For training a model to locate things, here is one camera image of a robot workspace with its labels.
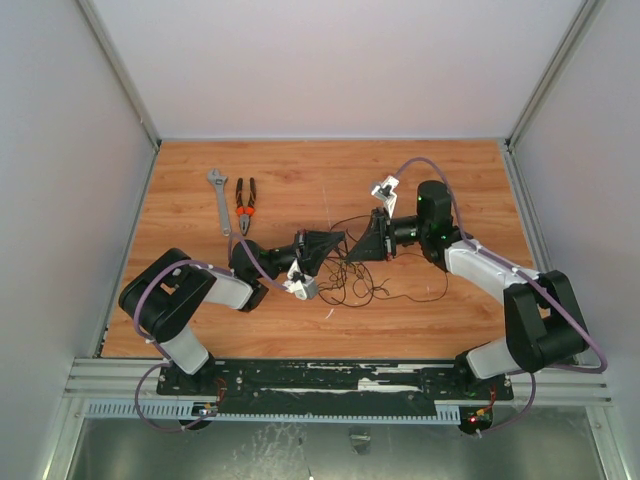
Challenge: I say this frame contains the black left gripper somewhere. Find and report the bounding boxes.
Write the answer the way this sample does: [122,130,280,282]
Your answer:
[256,229,346,279]

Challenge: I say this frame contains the black zip tie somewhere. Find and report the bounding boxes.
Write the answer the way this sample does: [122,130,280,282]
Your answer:
[334,230,350,267]

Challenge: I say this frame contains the black and yellow wire bundle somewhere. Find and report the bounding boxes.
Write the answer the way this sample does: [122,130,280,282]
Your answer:
[317,213,449,307]

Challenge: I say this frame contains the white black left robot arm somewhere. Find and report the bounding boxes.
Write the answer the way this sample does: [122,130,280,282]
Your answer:
[118,230,345,395]

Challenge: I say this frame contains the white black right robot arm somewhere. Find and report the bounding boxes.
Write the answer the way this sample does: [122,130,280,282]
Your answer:
[347,176,588,398]

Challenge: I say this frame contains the orange black pliers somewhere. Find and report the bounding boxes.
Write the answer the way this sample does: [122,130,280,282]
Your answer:
[235,177,257,236]

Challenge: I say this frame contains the silver adjustable wrench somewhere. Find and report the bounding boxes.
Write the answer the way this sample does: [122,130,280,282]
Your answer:
[207,168,232,237]

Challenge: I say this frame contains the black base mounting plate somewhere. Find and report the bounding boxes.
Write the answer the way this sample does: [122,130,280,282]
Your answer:
[156,359,514,417]

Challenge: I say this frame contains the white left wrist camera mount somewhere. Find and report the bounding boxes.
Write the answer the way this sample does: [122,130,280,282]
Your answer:
[283,260,318,300]

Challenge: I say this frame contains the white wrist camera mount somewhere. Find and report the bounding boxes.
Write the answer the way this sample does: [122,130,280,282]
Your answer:
[371,175,399,218]
[283,260,318,300]

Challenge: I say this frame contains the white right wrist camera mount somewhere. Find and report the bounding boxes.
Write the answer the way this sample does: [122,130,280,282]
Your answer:
[371,175,399,218]

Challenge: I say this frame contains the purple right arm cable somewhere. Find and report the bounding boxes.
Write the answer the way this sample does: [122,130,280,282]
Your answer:
[397,158,609,440]

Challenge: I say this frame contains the aluminium frame rail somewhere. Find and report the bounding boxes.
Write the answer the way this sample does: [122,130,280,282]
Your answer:
[499,0,614,406]

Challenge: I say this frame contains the grey slotted cable duct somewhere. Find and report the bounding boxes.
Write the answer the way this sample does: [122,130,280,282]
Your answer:
[82,398,461,425]

